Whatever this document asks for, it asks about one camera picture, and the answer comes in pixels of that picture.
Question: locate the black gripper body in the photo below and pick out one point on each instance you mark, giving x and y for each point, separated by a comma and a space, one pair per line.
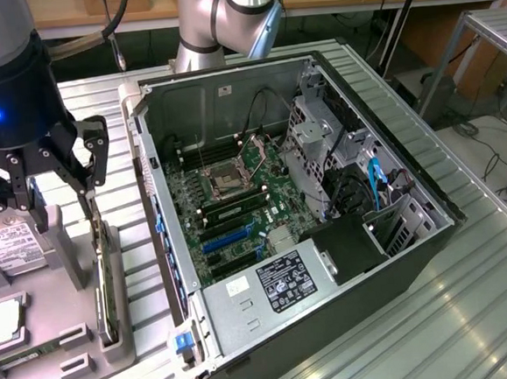
9, 103

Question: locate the green graphics card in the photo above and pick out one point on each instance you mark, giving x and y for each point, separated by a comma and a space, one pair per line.
103, 263

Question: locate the silver hard disk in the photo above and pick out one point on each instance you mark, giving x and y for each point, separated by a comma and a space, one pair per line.
3, 244

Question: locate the green motherboard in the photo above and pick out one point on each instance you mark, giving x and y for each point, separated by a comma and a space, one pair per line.
179, 191

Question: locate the thin metal locking lever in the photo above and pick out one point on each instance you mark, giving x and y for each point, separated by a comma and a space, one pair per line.
199, 154

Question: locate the black RAM slot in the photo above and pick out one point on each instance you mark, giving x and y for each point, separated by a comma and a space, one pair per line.
230, 195
211, 161
206, 146
231, 200
208, 152
209, 156
233, 205

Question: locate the grey parts rack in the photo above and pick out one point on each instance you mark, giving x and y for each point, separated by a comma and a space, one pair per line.
47, 302

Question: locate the CPU socket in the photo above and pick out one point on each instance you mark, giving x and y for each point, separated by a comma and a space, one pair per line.
224, 180

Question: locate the silver CPU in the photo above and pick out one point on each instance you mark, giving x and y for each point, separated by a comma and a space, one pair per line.
0, 321

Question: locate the RAM stick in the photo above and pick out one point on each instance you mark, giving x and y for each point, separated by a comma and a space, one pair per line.
29, 353
235, 212

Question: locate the long black expansion slot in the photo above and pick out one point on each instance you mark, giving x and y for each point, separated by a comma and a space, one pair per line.
237, 263
228, 230

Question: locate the blue expansion slot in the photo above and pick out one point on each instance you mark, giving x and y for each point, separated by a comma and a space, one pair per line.
227, 242

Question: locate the short black expansion slot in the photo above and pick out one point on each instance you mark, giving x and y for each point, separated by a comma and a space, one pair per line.
215, 260

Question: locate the metal socket cover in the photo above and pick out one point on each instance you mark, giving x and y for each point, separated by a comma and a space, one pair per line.
263, 153

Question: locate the silver finned heatsink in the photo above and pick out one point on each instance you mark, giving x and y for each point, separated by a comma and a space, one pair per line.
283, 236

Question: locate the blue case latch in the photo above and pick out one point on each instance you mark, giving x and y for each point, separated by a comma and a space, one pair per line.
182, 342

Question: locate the tall metal disk bay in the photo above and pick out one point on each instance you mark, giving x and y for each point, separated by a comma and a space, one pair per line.
315, 132

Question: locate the grey power supply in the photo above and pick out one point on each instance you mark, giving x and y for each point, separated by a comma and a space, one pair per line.
241, 313

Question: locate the black plastic shroud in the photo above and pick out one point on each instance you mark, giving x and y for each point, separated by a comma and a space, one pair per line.
346, 248

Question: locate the low metal disk bay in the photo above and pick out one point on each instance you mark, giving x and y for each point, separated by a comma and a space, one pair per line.
408, 225

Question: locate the black PC case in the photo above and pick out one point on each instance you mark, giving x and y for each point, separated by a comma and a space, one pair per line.
377, 311

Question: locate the black pole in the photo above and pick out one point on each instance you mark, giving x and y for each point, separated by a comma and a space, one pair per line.
400, 20

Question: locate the metal frame table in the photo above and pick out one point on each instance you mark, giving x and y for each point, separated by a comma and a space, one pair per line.
499, 25

